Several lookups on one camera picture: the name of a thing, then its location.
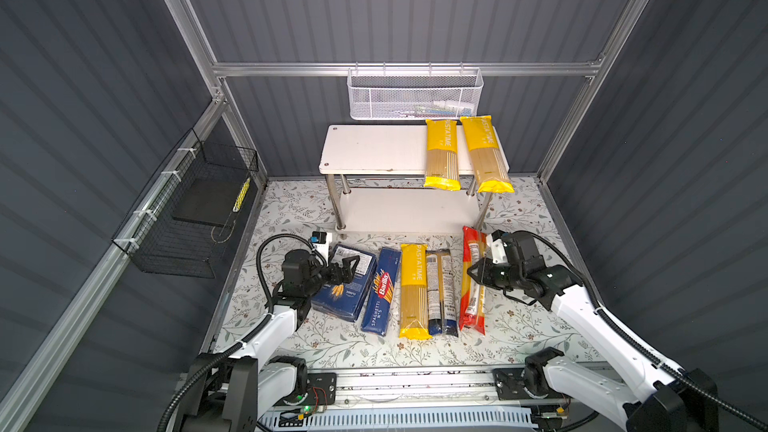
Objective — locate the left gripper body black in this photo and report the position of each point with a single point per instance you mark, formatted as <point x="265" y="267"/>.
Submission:
<point x="320" y="274"/>

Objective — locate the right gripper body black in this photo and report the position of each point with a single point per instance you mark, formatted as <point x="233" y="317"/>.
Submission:
<point x="501" y="275"/>

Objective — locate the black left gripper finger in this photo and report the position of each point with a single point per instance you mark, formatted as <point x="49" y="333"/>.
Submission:
<point x="339" y="278"/>
<point x="346" y="264"/>

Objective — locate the red spaghetti bag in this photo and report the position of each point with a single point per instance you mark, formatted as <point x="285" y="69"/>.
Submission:
<point x="472" y="315"/>

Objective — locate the dark blue spaghetti bag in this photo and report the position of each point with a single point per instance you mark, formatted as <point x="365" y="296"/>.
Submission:
<point x="441" y="299"/>

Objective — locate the yellow Pastatime spaghetti bag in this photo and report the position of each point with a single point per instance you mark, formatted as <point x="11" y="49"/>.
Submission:
<point x="486" y="156"/>
<point x="442" y="171"/>

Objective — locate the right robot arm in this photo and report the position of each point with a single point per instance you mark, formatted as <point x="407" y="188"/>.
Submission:
<point x="652" y="392"/>

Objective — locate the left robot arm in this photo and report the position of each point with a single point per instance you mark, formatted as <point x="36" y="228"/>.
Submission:
<point x="231" y="390"/>

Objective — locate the white two-tier shelf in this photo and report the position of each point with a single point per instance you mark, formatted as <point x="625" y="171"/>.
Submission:
<point x="392" y="151"/>

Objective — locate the large blue Barilla box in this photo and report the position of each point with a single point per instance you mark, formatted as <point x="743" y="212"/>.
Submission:
<point x="346" y="300"/>

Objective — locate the slim blue Barilla spaghetti box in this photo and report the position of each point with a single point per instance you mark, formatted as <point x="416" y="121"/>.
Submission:
<point x="382" y="290"/>

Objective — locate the floral patterned table mat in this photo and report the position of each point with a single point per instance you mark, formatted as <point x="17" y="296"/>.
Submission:
<point x="512" y="330"/>

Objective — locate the yellow marker in basket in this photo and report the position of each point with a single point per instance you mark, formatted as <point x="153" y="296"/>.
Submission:
<point x="237" y="205"/>

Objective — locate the tubes in white basket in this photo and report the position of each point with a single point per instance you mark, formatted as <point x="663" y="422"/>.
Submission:
<point x="436" y="109"/>

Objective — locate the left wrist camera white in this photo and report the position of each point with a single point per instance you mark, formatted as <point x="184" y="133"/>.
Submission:
<point x="321" y="241"/>

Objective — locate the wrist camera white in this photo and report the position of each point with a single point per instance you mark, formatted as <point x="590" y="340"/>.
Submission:
<point x="496" y="248"/>
<point x="321" y="241"/>

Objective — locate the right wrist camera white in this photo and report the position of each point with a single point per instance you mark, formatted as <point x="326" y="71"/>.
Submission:
<point x="496" y="248"/>

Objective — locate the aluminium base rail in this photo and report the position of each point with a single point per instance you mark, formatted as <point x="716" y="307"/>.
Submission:
<point x="451" y="397"/>

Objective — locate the black wire basket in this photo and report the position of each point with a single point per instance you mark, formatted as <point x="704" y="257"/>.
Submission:
<point x="188" y="228"/>

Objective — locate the white wire mesh basket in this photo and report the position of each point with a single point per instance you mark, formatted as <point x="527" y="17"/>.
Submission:
<point x="374" y="93"/>

